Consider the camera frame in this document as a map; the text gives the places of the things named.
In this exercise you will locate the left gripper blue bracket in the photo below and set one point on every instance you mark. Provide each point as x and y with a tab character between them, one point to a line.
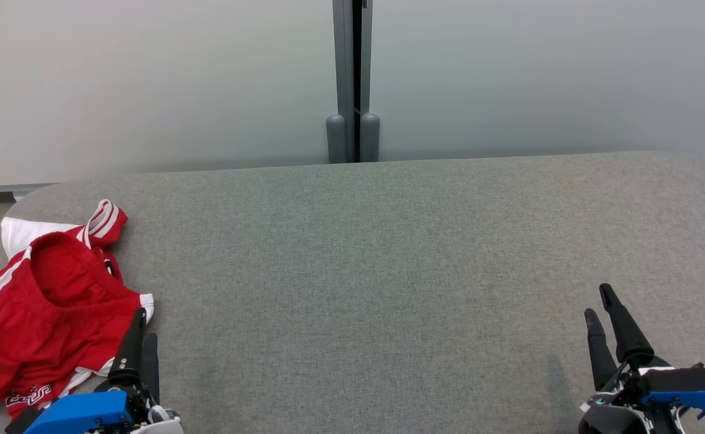
81	413

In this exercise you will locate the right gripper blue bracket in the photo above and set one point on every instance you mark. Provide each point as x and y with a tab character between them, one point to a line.
684	398

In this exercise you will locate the red shorts white stripe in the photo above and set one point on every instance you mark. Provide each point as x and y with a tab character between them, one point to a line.
45	313

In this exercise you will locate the red white basketball jersey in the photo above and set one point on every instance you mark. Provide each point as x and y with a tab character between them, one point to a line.
106	218

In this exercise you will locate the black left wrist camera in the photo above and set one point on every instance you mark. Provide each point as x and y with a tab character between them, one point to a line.
22	422

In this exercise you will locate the grey metal partition post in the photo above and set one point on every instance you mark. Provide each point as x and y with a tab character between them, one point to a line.
345	72

